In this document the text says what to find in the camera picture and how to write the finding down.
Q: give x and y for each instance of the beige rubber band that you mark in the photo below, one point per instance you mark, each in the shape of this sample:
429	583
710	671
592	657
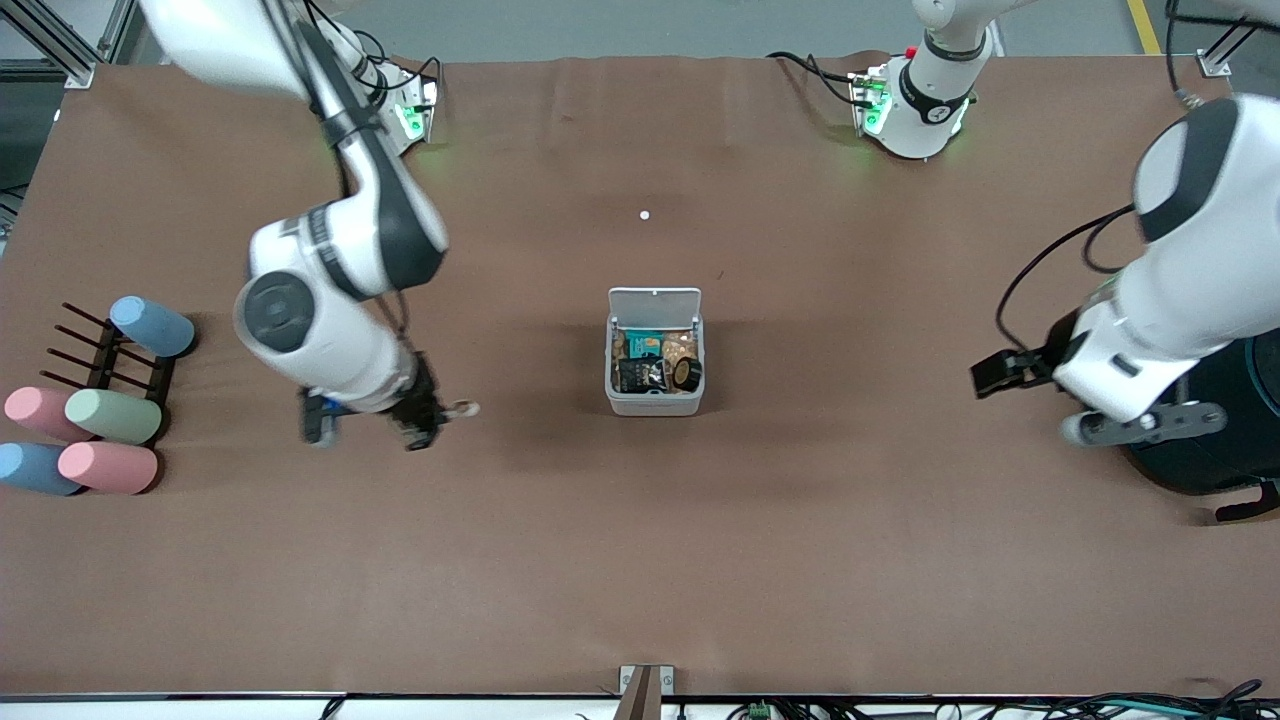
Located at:
466	408

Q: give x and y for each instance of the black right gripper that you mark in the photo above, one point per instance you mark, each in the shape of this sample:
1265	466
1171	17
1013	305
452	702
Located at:
422	392

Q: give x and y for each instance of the teal snack packet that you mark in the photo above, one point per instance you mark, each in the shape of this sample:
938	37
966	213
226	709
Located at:
643	345

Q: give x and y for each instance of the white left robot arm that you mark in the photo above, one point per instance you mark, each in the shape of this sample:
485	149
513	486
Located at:
1190	270

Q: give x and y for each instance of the black snack wrapper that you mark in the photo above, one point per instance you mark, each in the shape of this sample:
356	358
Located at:
640	376

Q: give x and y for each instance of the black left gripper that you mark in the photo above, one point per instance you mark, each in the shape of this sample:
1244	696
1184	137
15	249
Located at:
1050	353

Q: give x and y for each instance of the green cup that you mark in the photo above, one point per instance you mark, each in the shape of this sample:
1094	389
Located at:
113	416

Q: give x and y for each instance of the pink cup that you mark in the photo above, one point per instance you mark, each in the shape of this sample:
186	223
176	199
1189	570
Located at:
108	467
35	410

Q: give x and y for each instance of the aluminium frame post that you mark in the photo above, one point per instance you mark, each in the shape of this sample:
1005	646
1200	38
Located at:
1212	62
70	62

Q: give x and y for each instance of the blue cup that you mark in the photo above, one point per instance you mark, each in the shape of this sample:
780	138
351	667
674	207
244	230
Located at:
152	326
30	468

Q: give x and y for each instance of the brown table cover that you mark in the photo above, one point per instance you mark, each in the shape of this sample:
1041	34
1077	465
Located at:
600	560

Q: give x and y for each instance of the green lit base connector box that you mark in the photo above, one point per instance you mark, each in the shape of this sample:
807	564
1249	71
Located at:
868	100
420	105

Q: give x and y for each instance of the black cup rack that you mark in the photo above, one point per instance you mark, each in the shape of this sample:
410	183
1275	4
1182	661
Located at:
105	365

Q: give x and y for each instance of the brown snack packet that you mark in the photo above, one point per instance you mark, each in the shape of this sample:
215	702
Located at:
680	348

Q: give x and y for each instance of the white square lidded bin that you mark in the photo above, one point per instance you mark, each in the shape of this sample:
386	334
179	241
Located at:
655	303

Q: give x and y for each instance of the grey metal table bracket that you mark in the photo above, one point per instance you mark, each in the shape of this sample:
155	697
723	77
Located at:
646	685

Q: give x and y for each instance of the black tape roll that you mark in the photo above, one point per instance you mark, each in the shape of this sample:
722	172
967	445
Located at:
681	376

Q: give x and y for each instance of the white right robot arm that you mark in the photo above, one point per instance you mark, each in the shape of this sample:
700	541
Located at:
330	330

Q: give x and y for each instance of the small green connector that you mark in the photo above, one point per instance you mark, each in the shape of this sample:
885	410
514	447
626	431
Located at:
760	711

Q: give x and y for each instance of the dark teal round bin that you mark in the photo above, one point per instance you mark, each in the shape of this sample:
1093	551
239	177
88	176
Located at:
1220	470

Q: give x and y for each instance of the white table edge rail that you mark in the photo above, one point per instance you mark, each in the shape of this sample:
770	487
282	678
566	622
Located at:
150	708

